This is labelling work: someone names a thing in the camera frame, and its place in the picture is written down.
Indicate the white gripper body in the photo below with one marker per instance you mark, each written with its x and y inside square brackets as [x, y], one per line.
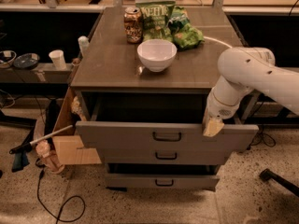
[217, 108]

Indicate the grey top drawer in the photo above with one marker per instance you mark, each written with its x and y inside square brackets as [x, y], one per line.
[157, 121]

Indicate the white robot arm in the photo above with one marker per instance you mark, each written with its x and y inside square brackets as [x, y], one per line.
[243, 70]

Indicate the grey drawer cabinet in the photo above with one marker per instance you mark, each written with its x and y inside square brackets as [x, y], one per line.
[112, 64]

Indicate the grey bottom drawer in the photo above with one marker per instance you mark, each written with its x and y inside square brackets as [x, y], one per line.
[162, 176]

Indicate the black stand leg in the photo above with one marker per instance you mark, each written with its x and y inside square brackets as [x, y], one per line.
[267, 174]

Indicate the crumpled green chip bag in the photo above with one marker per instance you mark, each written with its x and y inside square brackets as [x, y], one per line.
[185, 36]

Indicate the green kettle chip bag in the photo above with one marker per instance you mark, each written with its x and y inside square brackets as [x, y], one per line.
[156, 15]

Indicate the gold soda can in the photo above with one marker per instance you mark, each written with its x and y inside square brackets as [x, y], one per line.
[133, 24]

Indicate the cardboard box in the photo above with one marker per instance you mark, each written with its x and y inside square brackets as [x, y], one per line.
[68, 144]

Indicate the white plastic bottle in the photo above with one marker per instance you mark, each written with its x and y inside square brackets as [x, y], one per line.
[83, 42]

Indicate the white paper cup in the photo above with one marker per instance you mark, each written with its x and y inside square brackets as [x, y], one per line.
[57, 57]

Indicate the pink plastic bottle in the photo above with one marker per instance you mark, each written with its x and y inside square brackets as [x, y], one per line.
[49, 157]

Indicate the grey low shelf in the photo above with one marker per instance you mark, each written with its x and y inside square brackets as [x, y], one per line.
[43, 73]

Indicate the dark blue plate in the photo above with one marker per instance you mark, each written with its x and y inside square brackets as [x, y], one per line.
[26, 61]

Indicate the blue cloth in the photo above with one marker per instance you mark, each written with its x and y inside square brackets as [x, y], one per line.
[20, 161]

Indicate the blue white bowl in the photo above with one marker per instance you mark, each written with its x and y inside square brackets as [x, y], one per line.
[7, 58]

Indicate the white stick black handle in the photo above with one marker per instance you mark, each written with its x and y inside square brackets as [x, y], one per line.
[28, 146]

